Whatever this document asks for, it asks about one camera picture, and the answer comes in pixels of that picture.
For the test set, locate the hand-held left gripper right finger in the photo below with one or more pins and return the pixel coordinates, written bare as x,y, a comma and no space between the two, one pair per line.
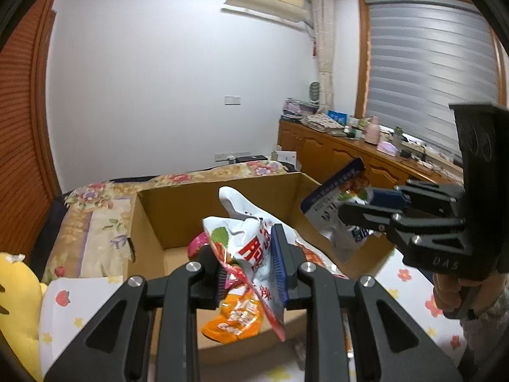
280,262

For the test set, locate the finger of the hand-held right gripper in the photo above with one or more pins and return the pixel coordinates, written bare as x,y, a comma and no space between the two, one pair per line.
366,217
385,198

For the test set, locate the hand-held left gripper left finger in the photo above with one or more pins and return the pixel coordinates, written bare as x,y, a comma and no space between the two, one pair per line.
206,286

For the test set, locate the white red snack packet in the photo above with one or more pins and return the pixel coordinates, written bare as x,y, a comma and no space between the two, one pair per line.
250,246

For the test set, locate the blue white snack packet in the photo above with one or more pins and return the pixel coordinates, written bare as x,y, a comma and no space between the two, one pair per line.
330,211

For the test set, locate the silver orange snack packet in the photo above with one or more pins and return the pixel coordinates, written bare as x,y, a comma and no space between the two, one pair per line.
318,258

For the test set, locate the pink snack packet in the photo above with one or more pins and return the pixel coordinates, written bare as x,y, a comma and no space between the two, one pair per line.
195,246

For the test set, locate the brown cardboard box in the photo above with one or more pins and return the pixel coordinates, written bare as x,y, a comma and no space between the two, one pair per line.
179,215

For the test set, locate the person's right forearm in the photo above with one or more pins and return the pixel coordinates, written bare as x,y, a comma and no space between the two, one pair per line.
491,330

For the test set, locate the person's right hand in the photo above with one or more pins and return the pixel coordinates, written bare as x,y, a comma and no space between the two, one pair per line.
443,290

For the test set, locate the black charger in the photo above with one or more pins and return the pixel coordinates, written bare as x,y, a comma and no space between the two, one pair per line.
406,154

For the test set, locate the pink tissue box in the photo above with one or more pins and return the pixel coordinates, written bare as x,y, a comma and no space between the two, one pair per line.
387,148

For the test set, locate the white power strip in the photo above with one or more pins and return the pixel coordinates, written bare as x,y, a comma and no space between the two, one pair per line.
427,158

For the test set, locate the green bottle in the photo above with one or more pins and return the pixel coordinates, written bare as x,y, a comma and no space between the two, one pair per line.
397,136

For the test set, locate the pink thermos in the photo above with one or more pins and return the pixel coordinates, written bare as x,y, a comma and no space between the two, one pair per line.
372,129

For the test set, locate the wooden sideboard cabinet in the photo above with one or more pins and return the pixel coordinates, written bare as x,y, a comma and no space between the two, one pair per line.
326,155

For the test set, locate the blue box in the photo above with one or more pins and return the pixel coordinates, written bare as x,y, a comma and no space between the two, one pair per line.
338,117

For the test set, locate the folded floral cloth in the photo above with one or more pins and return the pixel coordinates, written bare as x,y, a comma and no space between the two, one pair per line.
322,122

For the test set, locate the white paper bag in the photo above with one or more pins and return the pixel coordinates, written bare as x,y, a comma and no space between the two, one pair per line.
284,160

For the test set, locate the flat black box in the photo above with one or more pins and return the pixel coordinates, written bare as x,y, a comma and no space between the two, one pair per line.
250,158

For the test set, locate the pink basket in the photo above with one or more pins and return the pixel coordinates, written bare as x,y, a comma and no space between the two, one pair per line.
296,107

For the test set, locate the small white fan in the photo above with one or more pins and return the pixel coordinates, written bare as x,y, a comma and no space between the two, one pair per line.
314,92

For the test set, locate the grey window blind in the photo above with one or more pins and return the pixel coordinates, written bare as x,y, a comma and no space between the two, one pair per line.
429,75

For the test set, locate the strawberry print tablecloth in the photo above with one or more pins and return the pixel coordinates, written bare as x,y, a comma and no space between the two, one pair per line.
79,306

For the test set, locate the floral blanket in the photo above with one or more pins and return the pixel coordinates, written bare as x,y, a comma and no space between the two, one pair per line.
95,207

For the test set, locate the cream curtain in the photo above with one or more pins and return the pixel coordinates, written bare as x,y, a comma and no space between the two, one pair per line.
324,47

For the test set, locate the yellow plush toy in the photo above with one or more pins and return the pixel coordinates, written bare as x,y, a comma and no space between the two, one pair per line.
20,306

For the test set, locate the wooden louvered wardrobe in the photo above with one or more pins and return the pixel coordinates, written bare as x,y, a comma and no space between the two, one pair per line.
24,107

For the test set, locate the white wall socket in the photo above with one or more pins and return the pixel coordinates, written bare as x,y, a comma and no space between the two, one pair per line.
230,156

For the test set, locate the wooden window frame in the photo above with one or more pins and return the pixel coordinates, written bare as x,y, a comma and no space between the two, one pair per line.
361,55

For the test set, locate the white wall switch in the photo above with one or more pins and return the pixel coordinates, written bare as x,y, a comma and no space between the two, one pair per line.
233,100

